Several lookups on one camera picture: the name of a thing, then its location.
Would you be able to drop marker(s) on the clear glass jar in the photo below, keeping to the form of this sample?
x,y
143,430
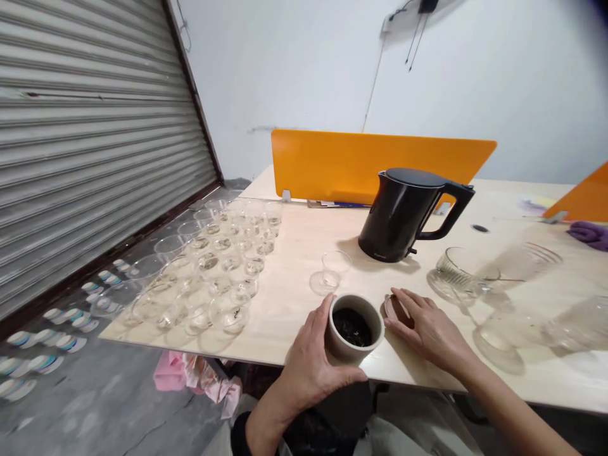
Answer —
x,y
577,325

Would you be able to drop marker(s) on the pink cloth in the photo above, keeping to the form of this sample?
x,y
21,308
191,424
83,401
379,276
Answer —
x,y
171,373

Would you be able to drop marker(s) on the clear glass pitcher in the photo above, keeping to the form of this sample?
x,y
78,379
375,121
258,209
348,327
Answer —
x,y
503,337

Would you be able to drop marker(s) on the ribbed glass tumbler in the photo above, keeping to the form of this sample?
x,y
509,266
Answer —
x,y
529,263

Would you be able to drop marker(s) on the papers with pen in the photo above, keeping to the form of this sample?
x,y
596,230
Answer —
x,y
332,204

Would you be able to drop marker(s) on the long orange desk divider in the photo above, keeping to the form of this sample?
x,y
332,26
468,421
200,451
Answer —
x,y
361,166

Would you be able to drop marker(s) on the group of clear glass cups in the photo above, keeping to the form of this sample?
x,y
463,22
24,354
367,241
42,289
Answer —
x,y
214,266

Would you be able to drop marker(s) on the dark loose tea leaves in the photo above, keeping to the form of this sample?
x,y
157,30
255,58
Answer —
x,y
352,327

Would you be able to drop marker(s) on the purple cloth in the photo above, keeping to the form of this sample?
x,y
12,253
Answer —
x,y
589,233

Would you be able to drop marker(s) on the group of striped paper cups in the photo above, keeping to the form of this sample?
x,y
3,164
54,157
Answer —
x,y
57,337

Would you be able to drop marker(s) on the person's right hand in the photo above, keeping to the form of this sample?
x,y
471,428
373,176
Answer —
x,y
432,332

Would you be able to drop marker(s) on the black electric kettle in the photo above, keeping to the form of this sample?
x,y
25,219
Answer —
x,y
399,214

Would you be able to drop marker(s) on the short orange desk divider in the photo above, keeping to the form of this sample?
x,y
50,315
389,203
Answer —
x,y
586,199

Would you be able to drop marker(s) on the beige ceramic tea canister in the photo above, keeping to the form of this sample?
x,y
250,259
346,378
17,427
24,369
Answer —
x,y
342,354

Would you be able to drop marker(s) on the person's body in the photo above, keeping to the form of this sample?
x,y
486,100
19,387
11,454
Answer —
x,y
332,427

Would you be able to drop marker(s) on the person's left hand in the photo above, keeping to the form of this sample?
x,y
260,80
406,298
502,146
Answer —
x,y
309,361

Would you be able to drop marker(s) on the small clear glass cup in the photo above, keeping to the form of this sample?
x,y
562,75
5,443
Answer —
x,y
332,271

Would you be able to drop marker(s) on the ribbed glass bowl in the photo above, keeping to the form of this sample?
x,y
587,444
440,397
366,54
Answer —
x,y
456,280

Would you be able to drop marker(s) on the brown round canister lid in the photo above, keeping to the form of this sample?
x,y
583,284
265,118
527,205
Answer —
x,y
396,311

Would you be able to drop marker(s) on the grey roller shutter door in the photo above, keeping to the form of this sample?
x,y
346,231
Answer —
x,y
85,142

